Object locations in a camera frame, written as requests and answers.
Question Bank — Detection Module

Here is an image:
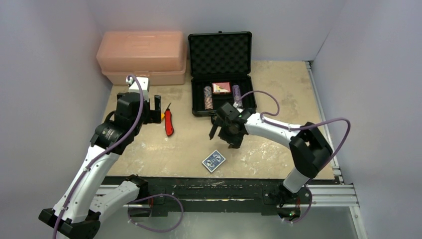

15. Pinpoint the blue playing card deck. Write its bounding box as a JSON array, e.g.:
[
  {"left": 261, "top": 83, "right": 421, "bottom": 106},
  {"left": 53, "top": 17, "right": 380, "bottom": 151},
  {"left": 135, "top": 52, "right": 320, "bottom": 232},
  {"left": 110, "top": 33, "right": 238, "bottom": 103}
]
[{"left": 202, "top": 150, "right": 226, "bottom": 173}]

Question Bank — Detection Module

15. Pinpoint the purple poker chip stack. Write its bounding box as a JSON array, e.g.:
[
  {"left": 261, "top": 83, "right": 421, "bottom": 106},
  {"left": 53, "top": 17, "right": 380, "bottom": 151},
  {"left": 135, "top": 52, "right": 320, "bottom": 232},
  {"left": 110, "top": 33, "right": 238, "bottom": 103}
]
[{"left": 232, "top": 85, "right": 243, "bottom": 105}]

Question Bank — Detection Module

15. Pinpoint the red playing card deck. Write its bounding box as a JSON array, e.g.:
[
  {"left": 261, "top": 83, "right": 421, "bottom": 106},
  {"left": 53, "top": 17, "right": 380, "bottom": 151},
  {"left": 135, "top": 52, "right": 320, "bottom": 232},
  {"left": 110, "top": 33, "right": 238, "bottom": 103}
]
[{"left": 211, "top": 82, "right": 231, "bottom": 95}]

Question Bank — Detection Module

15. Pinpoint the black poker set case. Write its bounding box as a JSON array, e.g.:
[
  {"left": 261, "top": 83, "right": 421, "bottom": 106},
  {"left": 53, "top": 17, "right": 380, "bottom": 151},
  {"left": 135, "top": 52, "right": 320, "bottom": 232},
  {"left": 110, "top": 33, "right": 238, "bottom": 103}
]
[{"left": 188, "top": 31, "right": 253, "bottom": 117}]

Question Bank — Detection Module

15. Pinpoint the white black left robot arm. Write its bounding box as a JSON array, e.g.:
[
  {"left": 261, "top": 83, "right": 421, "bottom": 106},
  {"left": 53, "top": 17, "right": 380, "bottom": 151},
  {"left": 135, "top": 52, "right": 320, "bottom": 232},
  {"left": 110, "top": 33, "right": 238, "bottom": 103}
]
[{"left": 39, "top": 92, "right": 160, "bottom": 239}]

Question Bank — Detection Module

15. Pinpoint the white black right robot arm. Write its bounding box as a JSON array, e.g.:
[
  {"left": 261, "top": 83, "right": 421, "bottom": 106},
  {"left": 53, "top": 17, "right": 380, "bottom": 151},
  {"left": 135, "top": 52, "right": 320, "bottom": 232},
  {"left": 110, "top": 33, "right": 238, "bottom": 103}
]
[{"left": 209, "top": 103, "right": 333, "bottom": 203}]

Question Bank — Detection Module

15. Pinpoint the red folding utility knife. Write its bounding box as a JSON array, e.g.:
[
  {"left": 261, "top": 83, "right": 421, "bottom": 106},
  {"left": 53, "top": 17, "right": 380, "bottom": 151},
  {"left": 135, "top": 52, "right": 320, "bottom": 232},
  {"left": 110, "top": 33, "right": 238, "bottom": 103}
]
[{"left": 164, "top": 103, "right": 174, "bottom": 136}]

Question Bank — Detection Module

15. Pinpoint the pink translucent plastic toolbox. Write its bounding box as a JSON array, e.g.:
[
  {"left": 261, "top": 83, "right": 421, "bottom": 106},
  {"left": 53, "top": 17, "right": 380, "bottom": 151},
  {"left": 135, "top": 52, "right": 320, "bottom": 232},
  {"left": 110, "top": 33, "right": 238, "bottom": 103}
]
[{"left": 96, "top": 31, "right": 187, "bottom": 85}]

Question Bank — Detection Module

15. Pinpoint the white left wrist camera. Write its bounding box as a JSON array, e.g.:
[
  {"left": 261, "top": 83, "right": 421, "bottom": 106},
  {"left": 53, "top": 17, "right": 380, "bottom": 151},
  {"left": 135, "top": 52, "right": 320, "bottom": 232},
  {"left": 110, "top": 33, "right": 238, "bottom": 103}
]
[{"left": 126, "top": 76, "right": 150, "bottom": 102}]

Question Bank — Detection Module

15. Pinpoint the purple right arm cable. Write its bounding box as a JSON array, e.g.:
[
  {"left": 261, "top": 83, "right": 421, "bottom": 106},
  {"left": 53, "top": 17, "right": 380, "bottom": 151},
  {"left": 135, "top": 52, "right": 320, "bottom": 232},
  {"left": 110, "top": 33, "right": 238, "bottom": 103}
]
[{"left": 237, "top": 91, "right": 351, "bottom": 225}]

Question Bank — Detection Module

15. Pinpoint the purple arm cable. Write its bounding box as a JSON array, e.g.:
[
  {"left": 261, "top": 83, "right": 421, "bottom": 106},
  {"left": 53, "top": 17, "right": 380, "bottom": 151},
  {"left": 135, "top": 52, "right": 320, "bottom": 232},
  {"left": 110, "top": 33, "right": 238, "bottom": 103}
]
[
  {"left": 51, "top": 74, "right": 184, "bottom": 239},
  {"left": 237, "top": 91, "right": 351, "bottom": 225}
]

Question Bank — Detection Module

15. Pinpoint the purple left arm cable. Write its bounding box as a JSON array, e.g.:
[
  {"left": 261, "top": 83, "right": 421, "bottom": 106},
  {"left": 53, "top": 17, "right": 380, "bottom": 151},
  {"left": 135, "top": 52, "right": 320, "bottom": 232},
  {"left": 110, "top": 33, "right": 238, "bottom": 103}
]
[{"left": 51, "top": 74, "right": 184, "bottom": 239}]

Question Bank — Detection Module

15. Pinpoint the black aluminium base frame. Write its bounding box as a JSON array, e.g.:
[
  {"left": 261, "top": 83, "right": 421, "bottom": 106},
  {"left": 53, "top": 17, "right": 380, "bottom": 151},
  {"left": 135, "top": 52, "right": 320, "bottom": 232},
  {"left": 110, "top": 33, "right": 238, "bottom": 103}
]
[{"left": 71, "top": 176, "right": 360, "bottom": 219}]

